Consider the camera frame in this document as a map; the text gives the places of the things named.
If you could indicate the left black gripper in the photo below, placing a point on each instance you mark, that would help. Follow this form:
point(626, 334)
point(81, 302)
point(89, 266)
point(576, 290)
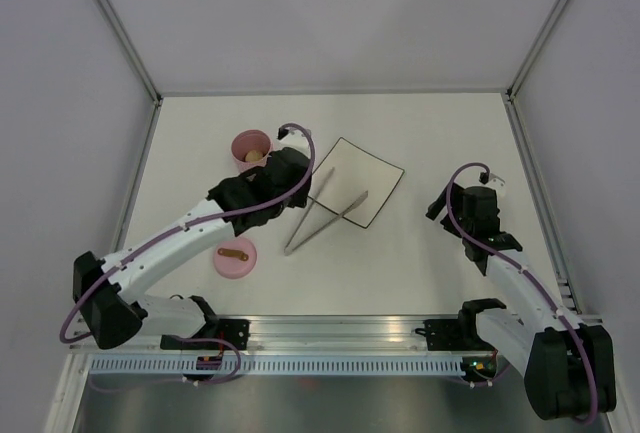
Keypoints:
point(301, 197)

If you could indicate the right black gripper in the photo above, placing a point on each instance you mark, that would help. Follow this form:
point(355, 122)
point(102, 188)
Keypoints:
point(435, 207)

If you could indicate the beige bun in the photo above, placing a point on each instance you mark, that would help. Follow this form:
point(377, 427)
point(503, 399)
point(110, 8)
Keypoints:
point(253, 156)

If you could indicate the metal tongs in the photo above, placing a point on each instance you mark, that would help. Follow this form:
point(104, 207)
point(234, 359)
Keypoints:
point(316, 218)

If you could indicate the pink round container lid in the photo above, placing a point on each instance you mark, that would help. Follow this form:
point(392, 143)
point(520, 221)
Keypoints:
point(235, 259)

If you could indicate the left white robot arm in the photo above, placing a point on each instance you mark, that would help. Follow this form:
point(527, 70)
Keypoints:
point(110, 293)

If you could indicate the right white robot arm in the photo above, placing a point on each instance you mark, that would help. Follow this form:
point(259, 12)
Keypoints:
point(567, 365)

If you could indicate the pink cylindrical lunch container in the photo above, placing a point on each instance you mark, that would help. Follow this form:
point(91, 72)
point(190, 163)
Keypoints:
point(250, 149)

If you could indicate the white square plate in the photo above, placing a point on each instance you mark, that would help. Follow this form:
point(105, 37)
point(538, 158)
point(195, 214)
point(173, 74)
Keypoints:
point(347, 172)

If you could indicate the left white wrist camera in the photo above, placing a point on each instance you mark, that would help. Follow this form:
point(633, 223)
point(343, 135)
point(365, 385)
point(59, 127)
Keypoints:
point(293, 138)

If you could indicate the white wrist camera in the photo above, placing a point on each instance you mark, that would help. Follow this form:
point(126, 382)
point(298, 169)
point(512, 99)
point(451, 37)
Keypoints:
point(293, 138)
point(495, 182)

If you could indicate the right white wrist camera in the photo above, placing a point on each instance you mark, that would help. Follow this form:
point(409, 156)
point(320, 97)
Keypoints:
point(495, 182)

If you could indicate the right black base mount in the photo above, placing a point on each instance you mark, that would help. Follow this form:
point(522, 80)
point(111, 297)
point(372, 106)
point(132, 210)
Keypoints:
point(443, 334)

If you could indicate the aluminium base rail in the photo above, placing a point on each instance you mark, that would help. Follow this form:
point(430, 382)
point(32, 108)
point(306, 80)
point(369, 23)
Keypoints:
point(330, 330)

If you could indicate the white slotted cable duct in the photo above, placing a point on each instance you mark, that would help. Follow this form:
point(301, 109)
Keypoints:
point(280, 365)

